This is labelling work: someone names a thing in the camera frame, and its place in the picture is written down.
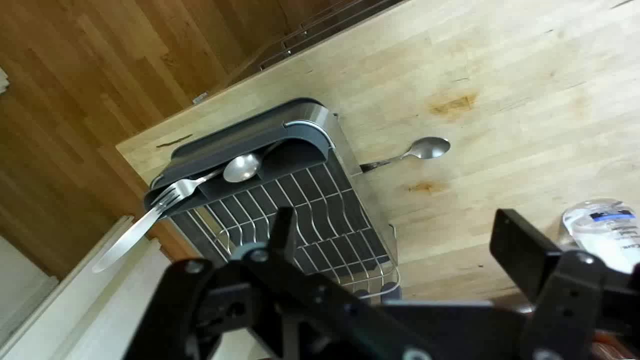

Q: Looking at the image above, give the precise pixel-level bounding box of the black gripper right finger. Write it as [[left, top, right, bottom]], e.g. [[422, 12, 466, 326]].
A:
[[490, 208, 603, 360]]

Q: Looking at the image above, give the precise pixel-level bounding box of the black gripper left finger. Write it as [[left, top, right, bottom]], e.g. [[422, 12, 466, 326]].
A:
[[241, 208, 354, 313]]

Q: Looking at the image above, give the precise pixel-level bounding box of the silver spoon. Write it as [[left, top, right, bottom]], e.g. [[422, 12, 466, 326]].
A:
[[359, 136, 450, 171], [221, 153, 259, 183]]

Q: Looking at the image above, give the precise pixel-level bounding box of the steel dish rack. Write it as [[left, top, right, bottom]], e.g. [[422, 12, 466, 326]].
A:
[[146, 98, 402, 299]]

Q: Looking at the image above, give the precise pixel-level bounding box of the silver spoon on table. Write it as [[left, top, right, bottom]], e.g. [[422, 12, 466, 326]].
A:
[[359, 136, 450, 171]]

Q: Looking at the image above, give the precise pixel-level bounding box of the clear sanitizer pump bottle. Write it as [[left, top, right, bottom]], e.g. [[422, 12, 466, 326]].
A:
[[560, 198, 640, 273]]

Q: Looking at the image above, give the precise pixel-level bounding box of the silver fork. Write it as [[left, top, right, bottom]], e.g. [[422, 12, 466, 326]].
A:
[[91, 171, 215, 272]]

